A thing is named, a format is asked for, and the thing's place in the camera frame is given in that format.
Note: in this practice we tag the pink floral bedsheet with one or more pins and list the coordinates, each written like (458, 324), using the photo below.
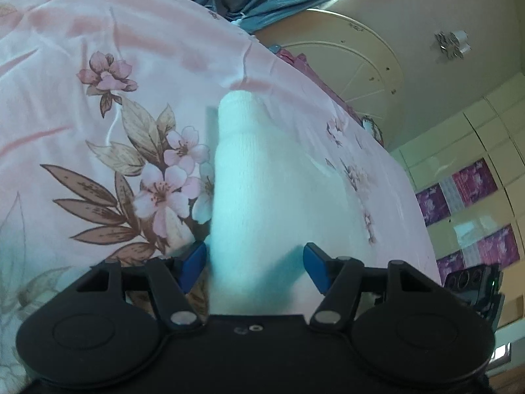
(61, 69)

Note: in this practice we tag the white towel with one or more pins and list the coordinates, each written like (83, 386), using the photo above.
(254, 197)

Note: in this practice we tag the wardrobe with purple floral panels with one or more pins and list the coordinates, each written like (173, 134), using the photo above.
(492, 131)

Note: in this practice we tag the patterned pillow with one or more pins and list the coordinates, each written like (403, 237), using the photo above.
(372, 128)

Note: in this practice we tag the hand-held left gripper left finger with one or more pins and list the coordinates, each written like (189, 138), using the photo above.
(195, 262)

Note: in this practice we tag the round white headboard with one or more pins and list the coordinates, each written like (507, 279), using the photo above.
(328, 24)

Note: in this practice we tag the pink pillow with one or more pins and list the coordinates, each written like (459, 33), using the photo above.
(311, 74)

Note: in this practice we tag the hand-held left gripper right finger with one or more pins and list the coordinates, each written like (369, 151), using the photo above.
(316, 267)

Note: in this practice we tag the ceiling light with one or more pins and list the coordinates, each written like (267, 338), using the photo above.
(451, 44)

